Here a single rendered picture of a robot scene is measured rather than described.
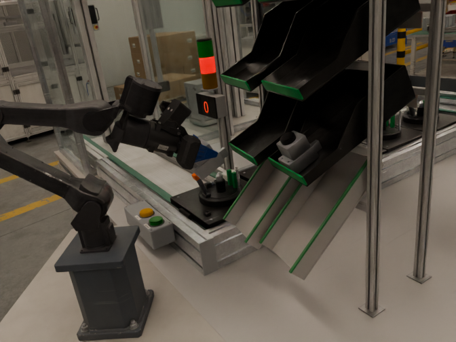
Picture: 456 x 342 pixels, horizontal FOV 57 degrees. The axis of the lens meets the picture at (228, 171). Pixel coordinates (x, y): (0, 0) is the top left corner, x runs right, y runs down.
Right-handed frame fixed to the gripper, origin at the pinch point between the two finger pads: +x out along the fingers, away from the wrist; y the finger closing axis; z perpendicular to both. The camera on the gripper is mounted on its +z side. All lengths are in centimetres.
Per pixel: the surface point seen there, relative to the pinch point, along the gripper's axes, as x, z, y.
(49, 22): -29, 15, 105
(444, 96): 151, 46, 67
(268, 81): 4.3, 17.4, -11.0
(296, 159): 12.2, 5.5, -17.1
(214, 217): 18.3, -20.6, 16.2
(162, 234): 7.5, -30.0, 21.5
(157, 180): 18, -27, 66
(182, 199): 15.0, -22.5, 32.6
